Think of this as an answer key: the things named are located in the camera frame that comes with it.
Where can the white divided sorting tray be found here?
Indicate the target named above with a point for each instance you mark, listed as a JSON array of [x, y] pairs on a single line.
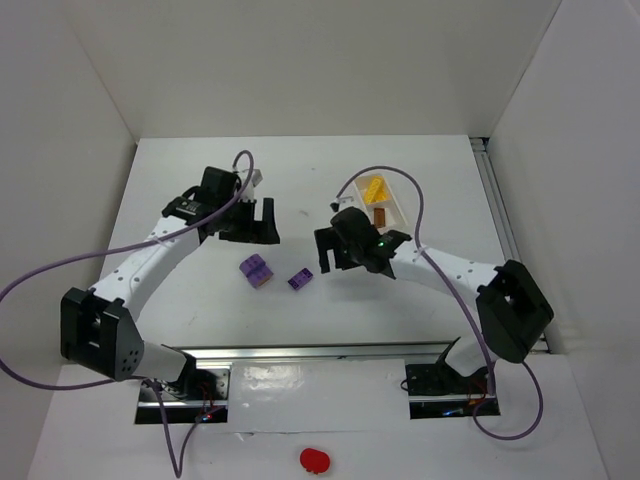
[[395, 218]]

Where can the brown lego brick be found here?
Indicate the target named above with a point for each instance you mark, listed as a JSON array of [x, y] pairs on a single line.
[[379, 217]]

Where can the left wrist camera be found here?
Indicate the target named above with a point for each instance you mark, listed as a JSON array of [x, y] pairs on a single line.
[[252, 179]]

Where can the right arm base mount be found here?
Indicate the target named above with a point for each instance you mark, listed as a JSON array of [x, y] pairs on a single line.
[[437, 392]]

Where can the long yellow lego plate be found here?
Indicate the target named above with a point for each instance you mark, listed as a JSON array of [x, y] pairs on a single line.
[[383, 194]]

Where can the aluminium rail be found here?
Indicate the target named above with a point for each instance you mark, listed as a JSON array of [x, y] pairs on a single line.
[[329, 351], [510, 240]]

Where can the aluminium right side rail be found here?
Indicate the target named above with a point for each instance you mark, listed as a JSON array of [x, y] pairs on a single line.
[[510, 240]]

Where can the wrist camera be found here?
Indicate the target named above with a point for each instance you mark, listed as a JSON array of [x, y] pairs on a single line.
[[341, 202], [252, 179]]

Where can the small purple lego brick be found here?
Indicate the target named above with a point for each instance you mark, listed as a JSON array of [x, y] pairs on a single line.
[[300, 279]]

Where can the red round button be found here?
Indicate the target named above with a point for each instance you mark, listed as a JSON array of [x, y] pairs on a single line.
[[315, 461]]

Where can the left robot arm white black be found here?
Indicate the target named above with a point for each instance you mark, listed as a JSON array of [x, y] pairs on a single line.
[[98, 325]]

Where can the aluminium front rail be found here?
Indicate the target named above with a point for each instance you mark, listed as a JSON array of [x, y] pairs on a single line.
[[329, 351]]

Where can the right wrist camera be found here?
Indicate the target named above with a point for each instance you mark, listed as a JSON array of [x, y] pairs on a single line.
[[341, 202]]

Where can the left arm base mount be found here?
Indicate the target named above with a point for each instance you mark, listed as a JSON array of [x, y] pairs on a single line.
[[208, 399]]

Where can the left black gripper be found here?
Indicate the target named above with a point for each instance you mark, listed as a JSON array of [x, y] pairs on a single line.
[[248, 228]]

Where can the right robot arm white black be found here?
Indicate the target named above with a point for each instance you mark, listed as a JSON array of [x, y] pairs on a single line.
[[460, 278]]

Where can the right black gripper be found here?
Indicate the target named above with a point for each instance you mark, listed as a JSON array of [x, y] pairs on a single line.
[[335, 248]]

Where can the small yellow lego brick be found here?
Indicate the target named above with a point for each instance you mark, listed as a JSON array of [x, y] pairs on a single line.
[[372, 191]]

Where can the large purple lego assembly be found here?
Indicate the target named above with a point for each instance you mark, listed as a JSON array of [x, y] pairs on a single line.
[[256, 271]]

